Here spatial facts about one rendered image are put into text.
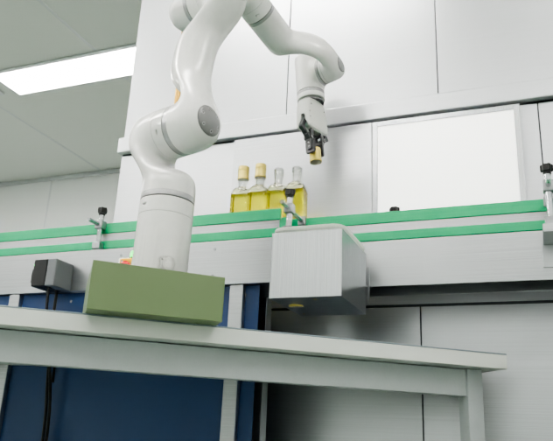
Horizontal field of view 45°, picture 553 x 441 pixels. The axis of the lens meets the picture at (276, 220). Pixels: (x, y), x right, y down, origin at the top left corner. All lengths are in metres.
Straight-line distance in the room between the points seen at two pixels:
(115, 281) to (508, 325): 1.07
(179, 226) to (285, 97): 0.97
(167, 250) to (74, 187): 5.29
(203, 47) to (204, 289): 0.62
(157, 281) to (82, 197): 5.30
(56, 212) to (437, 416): 5.29
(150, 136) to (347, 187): 0.73
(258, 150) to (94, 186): 4.43
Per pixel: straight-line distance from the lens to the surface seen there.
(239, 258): 1.78
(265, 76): 2.36
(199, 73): 1.59
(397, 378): 1.53
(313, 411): 1.96
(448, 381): 1.59
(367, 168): 2.05
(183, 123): 1.47
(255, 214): 1.82
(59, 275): 2.00
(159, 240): 1.41
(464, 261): 1.72
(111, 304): 1.27
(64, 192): 6.72
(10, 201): 7.14
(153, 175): 1.47
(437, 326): 1.90
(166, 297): 1.29
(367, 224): 1.81
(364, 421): 1.92
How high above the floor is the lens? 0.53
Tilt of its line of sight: 18 degrees up
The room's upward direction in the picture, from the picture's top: 3 degrees clockwise
